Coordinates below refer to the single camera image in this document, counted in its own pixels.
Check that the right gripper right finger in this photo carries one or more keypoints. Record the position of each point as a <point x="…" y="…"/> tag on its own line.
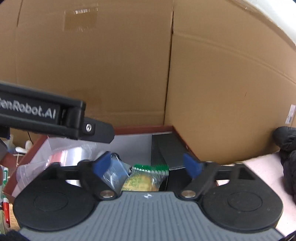
<point x="202" y="178"/>

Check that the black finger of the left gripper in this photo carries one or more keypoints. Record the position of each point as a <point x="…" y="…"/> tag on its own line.
<point x="96" y="131"/>

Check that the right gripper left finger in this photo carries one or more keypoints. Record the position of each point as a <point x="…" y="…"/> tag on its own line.
<point x="91" y="177"/>

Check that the green edged snack packet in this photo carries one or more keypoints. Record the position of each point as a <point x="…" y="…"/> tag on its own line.
<point x="146" y="178"/>

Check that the clear plastic zip bag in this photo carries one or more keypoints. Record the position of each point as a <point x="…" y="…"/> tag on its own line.
<point x="49" y="150"/>

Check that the black box inside bin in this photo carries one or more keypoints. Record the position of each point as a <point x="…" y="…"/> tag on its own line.
<point x="168" y="150"/>

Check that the dark red storage box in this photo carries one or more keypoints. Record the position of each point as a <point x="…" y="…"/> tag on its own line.
<point x="127" y="149"/>

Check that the black cloth bundle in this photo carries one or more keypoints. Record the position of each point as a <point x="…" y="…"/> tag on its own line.
<point x="284" y="138"/>

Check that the large cardboard box wall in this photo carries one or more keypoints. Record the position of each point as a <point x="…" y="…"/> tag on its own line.
<point x="222" y="73"/>

